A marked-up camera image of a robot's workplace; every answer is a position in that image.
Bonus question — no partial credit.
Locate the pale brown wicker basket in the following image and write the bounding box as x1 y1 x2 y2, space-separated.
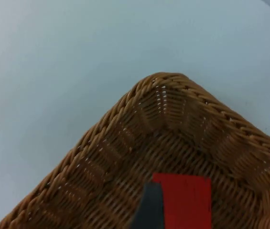
0 72 270 229

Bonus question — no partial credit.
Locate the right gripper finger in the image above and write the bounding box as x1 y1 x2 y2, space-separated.
130 181 166 229

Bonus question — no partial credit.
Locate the red cube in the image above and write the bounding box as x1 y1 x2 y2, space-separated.
152 173 212 229

